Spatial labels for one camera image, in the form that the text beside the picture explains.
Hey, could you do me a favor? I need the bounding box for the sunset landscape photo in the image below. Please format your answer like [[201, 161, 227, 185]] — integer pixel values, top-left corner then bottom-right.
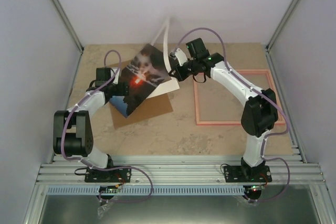
[[110, 44, 170, 118]]

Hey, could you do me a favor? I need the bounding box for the white mat brown backing board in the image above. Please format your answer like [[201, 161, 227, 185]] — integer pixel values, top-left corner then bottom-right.
[[110, 62, 174, 130]]

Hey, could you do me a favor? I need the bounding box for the white mat border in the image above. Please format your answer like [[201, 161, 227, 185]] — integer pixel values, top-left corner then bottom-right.
[[148, 16, 180, 99]]

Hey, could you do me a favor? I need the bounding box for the pink picture frame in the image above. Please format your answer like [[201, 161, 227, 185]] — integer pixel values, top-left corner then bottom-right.
[[194, 69, 277, 126]]

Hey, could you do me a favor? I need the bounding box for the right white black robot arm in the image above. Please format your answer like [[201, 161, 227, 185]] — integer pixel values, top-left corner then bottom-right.
[[169, 38, 278, 182]]

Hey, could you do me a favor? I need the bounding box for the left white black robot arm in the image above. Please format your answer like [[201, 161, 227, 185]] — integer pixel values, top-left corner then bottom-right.
[[53, 67, 129, 182]]

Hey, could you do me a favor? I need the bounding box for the left circuit board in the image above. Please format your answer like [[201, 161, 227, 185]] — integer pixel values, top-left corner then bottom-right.
[[98, 185, 122, 194]]

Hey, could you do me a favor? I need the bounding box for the circuit board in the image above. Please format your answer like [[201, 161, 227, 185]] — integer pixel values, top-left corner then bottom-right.
[[98, 185, 122, 194], [246, 184, 265, 191]]

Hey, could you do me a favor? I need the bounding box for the right circuit board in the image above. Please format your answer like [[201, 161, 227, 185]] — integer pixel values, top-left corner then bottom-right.
[[246, 184, 265, 191]]

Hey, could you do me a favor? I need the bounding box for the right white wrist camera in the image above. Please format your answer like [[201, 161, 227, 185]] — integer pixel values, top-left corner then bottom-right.
[[170, 48, 188, 66]]

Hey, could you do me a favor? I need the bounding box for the aluminium rail platform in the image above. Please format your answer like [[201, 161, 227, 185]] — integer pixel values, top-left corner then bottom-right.
[[36, 155, 325, 185]]

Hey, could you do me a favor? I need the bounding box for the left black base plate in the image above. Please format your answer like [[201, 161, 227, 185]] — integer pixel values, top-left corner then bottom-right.
[[84, 168, 131, 184]]

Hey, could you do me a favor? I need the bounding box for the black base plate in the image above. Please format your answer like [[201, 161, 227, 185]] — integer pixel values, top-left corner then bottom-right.
[[223, 166, 272, 183], [84, 168, 131, 184]]

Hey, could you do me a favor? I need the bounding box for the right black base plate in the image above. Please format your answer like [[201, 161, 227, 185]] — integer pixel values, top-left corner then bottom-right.
[[223, 166, 272, 183]]

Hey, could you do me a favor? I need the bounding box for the left aluminium corner post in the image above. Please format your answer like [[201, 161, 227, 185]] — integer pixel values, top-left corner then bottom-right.
[[35, 0, 85, 54]]

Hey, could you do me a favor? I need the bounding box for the aluminium corner post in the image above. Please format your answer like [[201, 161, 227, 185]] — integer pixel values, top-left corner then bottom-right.
[[35, 0, 85, 54], [265, 0, 301, 53]]

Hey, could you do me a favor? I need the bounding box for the blue slotted cable duct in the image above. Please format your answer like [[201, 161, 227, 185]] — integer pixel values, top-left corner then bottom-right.
[[47, 185, 245, 196]]

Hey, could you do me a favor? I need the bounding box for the right aluminium corner post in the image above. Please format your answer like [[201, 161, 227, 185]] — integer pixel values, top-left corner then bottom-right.
[[265, 0, 301, 53]]

